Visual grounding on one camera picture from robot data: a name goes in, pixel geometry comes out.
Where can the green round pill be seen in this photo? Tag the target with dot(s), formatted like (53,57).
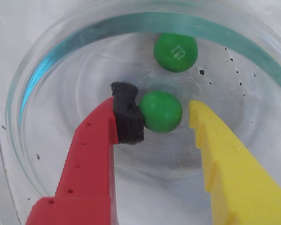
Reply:
(162,112)
(175,52)

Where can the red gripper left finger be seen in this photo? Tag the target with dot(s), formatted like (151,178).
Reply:
(84,175)

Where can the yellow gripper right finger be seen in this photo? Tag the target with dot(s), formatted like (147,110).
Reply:
(236,182)

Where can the pale grey tablecloth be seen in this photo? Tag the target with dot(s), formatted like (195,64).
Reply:
(4,23)

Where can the clear glass bowl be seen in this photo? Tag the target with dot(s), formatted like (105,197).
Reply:
(224,117)

